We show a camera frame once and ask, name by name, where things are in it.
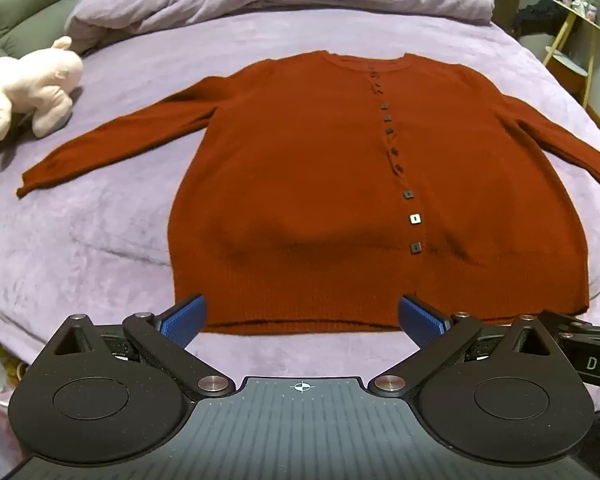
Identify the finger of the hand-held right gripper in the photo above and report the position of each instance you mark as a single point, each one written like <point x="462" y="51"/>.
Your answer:
<point x="570" y="321"/>

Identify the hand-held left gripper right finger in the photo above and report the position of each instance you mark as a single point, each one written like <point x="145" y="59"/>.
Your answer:
<point x="420" y="322"/>

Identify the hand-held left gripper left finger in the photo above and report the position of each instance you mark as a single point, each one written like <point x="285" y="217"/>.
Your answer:
<point x="185" y="322"/>

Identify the rust red knitted cardigan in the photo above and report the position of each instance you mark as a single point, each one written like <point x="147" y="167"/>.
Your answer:
<point x="290" y="170"/>

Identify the bed with purple sheet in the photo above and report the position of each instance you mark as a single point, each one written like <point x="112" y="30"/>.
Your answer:
<point x="105" y="240"/>

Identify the colourful plastic bag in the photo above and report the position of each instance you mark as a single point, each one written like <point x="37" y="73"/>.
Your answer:
<point x="0" y="430"/>

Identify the yellow side table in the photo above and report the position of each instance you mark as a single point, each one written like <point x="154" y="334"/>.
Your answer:
<point x="590" y="67"/>

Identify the pink plush toy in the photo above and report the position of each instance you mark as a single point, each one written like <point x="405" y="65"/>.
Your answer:
<point x="30" y="85"/>

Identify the black cloth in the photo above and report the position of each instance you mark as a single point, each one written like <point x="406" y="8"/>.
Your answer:
<point x="540" y="15"/>

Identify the pink table ornament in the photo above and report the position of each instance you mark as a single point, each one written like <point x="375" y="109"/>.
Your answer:
<point x="577" y="5"/>

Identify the grey-green sofa cushion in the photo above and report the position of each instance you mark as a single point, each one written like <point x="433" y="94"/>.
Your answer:
<point x="30" y="15"/>

